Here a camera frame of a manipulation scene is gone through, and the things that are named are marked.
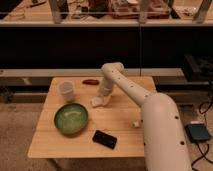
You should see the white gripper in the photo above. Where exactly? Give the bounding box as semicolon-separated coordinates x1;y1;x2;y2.
98;78;114;106

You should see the white sponge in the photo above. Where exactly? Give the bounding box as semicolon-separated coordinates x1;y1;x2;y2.
91;97;106;108

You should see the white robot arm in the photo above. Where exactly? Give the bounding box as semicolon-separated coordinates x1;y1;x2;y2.
99;62;192;171

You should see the green ceramic bowl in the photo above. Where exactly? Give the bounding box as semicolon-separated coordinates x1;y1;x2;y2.
54;103;88;135

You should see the dark red object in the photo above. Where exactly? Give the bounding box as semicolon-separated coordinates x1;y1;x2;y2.
82;79;100;85

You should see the black smartphone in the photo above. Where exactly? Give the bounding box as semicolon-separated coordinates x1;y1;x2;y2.
92;130;117;149

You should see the clear plastic cup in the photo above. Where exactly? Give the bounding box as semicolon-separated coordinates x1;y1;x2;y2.
58;81;74;102

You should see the wooden folding table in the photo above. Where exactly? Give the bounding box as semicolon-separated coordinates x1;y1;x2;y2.
27;76;158;159

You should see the blue foot pedal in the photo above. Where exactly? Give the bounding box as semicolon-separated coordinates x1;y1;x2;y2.
185;123;211;142

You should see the wooden workbench shelf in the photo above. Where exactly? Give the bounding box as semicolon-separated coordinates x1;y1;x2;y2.
0;0;213;27

